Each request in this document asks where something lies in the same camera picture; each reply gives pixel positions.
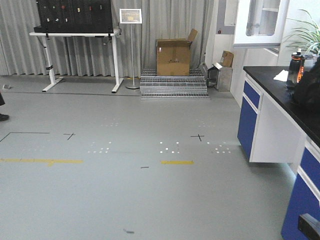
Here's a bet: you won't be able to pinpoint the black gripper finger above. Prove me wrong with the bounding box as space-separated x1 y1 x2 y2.
298 213 320 240

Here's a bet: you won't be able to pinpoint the blue white lab bench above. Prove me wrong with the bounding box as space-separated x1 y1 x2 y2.
237 66 320 240

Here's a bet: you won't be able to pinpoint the black bag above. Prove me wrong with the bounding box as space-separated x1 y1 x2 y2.
292 57 320 114

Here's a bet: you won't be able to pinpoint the white paper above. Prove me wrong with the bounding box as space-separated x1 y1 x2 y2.
273 69 289 82

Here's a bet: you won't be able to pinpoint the dark water bottle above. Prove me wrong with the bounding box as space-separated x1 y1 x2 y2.
286 48 305 89

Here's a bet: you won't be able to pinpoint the metal bin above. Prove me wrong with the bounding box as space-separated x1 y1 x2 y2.
206 62 233 92

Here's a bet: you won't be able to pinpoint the metal grate steps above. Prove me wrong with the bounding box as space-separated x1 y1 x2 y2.
140 69 210 100

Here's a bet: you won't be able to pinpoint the green plant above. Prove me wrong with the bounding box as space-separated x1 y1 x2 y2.
284 9 320 56

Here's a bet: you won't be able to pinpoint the small cardboard box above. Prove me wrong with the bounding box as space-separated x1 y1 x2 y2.
220 50 234 68

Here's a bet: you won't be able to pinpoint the large cardboard box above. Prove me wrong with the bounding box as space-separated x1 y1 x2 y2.
156 28 198 76

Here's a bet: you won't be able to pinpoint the sign stand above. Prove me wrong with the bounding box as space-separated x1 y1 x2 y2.
119 8 143 90

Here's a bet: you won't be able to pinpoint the white standing desk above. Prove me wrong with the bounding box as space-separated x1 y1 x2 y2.
29 28 124 94

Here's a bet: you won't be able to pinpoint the black shoe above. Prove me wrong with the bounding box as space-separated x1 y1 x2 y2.
0 114 10 122

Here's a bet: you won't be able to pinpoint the black pegboard panel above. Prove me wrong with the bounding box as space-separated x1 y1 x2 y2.
34 0 114 34

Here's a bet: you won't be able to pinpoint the grey curtain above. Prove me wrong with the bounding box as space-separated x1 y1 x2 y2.
0 0 218 76

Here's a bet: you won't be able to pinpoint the white wall cabinet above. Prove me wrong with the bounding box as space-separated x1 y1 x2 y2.
233 0 289 49

